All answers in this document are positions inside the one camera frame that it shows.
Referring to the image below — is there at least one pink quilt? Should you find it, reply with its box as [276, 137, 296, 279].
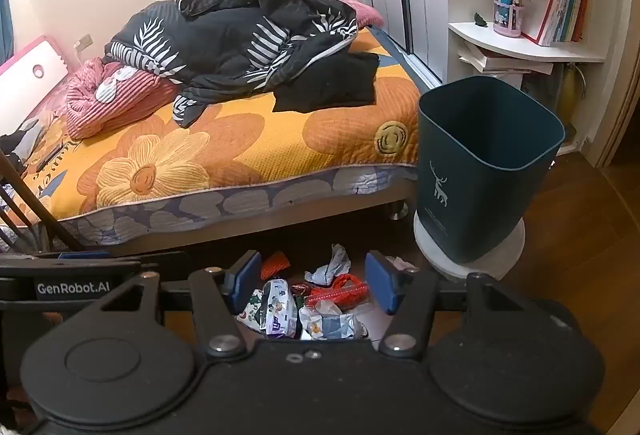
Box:
[299, 0, 385, 30]

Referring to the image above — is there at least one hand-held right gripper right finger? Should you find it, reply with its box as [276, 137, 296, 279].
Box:
[364, 250, 546, 361]

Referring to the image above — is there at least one blue curtain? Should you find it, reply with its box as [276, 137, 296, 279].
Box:
[0, 0, 15, 64]

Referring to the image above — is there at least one white round stand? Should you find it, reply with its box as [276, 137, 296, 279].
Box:
[413, 210, 526, 281]

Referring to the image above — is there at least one white board pink edge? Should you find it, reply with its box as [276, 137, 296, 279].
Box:
[0, 35, 69, 91]

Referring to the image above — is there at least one pink striped blanket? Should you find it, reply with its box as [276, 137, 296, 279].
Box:
[65, 58, 184, 140]

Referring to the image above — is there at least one white plastic wrapper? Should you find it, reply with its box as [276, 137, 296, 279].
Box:
[299, 302, 370, 341]

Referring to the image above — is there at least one grey container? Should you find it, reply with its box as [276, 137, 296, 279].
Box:
[524, 70, 566, 117]

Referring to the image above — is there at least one red plastic bag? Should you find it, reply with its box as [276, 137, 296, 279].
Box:
[305, 274, 372, 309]

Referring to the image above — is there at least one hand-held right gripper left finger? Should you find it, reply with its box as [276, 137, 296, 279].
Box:
[100, 250, 264, 361]

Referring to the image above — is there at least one dark wooden chair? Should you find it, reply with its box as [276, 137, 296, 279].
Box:
[0, 148, 89, 259]

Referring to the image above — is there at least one bed with orange floral sheet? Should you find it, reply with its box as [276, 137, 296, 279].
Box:
[0, 22, 426, 261]

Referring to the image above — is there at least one row of books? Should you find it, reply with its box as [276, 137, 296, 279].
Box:
[550, 0, 592, 44]

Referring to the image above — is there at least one small white tissue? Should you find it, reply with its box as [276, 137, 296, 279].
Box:
[386, 255, 420, 273]

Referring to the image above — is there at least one white paper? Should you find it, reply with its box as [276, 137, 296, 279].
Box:
[304, 243, 351, 286]

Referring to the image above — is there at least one stack of papers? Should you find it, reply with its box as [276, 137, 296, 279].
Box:
[457, 38, 556, 77]

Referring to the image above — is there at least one white shelf unit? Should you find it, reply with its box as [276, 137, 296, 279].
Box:
[442, 0, 633, 166]

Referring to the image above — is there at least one black garment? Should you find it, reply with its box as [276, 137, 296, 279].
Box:
[273, 51, 381, 112]

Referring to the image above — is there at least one yellow bottle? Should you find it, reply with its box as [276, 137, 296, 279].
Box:
[557, 62, 587, 127]

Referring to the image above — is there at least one pink pen holder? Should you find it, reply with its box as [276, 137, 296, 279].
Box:
[492, 0, 526, 38]

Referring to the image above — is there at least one teal trash bin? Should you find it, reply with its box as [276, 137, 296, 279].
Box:
[417, 75, 566, 265]

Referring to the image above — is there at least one red-bordered white book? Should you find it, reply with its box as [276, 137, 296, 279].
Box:
[515, 0, 568, 47]

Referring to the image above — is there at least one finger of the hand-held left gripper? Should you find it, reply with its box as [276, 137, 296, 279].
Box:
[0, 250, 192, 267]
[0, 262, 161, 305]

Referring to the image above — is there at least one orange foam fruit net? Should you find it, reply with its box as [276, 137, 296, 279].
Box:
[260, 250, 292, 280]

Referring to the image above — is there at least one dark leaf-print duvet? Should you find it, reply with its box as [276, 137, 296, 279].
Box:
[104, 0, 360, 129]

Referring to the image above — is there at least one white wrapper purple print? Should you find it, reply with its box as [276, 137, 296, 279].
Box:
[238, 279, 301, 340]

